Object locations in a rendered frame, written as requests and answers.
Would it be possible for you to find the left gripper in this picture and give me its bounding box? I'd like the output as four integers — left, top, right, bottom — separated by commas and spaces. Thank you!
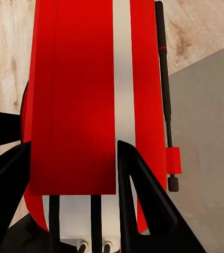
0, 112, 21, 145

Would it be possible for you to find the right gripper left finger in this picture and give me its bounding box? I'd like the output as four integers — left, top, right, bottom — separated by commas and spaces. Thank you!
0, 141, 31, 245

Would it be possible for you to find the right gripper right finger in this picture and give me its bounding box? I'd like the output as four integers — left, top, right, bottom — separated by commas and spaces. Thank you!
118, 140, 206, 253

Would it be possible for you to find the radio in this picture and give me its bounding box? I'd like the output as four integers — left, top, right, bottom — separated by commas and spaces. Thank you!
20, 0, 181, 253

